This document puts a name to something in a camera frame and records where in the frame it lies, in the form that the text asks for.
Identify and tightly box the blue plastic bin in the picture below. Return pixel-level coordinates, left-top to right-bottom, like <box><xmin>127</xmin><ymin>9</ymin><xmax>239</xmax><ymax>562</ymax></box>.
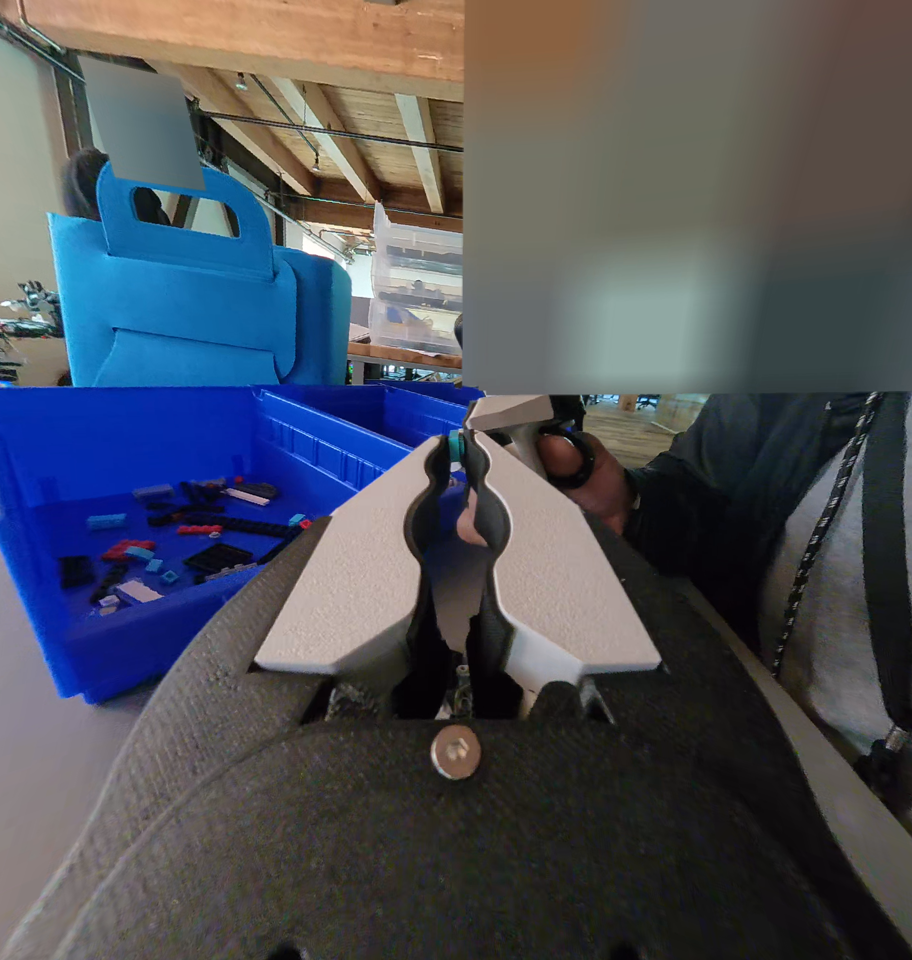
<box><xmin>366</xmin><ymin>381</ymin><xmax>487</xmax><ymax>421</ymax></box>
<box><xmin>257</xmin><ymin>386</ymin><xmax>472</xmax><ymax>481</ymax></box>
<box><xmin>0</xmin><ymin>386</ymin><xmax>419</xmax><ymax>706</ymax></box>

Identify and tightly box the grey sweatshirt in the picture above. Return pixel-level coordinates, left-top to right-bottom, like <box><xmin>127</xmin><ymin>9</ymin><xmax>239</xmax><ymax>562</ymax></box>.
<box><xmin>759</xmin><ymin>391</ymin><xmax>912</xmax><ymax>849</ymax></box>

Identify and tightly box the black patterned cord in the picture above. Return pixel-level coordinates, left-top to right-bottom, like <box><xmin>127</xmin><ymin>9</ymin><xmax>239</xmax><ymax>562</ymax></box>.
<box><xmin>771</xmin><ymin>391</ymin><xmax>884</xmax><ymax>676</ymax></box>

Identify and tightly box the clear plastic drawer stack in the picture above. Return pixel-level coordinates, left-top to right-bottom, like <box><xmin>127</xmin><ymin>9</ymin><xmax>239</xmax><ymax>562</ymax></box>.
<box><xmin>367</xmin><ymin>201</ymin><xmax>464</xmax><ymax>357</ymax></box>

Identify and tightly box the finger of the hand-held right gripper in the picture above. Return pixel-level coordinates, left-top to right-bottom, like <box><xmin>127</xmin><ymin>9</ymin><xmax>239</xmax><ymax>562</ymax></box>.
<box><xmin>463</xmin><ymin>395</ymin><xmax>559</xmax><ymax>451</ymax></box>

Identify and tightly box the black shoulder strap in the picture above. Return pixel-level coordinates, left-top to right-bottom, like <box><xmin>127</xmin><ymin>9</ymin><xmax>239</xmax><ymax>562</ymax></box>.
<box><xmin>861</xmin><ymin>391</ymin><xmax>912</xmax><ymax>789</ymax></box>

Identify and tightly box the pile of mixed toy bricks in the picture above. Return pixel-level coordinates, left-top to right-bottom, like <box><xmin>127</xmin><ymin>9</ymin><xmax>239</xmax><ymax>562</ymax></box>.
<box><xmin>58</xmin><ymin>476</ymin><xmax>314</xmax><ymax>616</ymax></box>

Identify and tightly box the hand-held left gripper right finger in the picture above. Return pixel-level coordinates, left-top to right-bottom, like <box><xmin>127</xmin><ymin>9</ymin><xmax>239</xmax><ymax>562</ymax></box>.
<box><xmin>463</xmin><ymin>431</ymin><xmax>664</xmax><ymax>720</ymax></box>

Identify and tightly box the grey desk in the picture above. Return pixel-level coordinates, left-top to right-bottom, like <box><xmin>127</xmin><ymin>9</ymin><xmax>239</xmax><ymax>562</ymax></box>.
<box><xmin>0</xmin><ymin>517</ymin><xmax>912</xmax><ymax>960</ymax></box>

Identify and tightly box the person's right hand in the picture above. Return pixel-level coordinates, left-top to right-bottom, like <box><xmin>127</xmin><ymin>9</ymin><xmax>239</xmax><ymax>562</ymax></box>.
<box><xmin>534</xmin><ymin>433</ymin><xmax>638</xmax><ymax>537</ymax></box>

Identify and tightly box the person's right forearm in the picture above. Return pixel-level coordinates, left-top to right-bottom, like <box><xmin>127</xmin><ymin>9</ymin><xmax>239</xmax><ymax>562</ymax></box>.
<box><xmin>621</xmin><ymin>391</ymin><xmax>888</xmax><ymax>646</ymax></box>

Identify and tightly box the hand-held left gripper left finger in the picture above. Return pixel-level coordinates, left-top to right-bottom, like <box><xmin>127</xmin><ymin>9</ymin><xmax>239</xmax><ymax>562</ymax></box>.
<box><xmin>255</xmin><ymin>435</ymin><xmax>453</xmax><ymax>720</ymax></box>

